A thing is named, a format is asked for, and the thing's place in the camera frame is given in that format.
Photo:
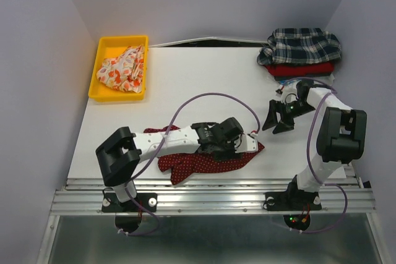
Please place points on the yellow plastic bin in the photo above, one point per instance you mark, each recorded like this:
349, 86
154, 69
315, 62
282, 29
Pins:
113, 46

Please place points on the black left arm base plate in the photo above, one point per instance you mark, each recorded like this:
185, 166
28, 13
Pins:
111, 204

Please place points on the folded red skirt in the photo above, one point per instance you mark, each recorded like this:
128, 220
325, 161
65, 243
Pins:
288, 71

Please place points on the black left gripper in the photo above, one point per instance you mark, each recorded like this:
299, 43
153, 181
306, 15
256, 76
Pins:
228, 154

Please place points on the aluminium table frame rail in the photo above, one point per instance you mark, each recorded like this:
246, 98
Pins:
239, 192

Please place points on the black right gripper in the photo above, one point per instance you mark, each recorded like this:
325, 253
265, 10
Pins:
276, 106

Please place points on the orange floral white skirt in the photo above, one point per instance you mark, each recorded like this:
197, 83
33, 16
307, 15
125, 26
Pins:
125, 72

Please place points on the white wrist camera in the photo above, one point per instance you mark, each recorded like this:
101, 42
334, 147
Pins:
247, 144
286, 93

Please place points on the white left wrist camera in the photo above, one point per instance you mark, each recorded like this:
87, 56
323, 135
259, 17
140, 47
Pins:
247, 144

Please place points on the white blue patterned skirt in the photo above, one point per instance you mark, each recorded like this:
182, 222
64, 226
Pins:
278, 81

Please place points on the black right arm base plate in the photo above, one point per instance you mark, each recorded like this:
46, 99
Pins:
285, 201

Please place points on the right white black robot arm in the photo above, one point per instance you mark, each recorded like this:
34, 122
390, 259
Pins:
340, 139

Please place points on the dark red polka dot skirt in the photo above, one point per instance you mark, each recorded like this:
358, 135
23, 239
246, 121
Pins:
184, 165

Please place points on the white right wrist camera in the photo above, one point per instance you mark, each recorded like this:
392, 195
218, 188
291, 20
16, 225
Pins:
286, 93

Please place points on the navy white plaid skirt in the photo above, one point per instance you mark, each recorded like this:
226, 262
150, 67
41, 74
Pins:
300, 46

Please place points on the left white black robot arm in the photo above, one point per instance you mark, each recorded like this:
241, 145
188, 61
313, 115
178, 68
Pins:
119, 155

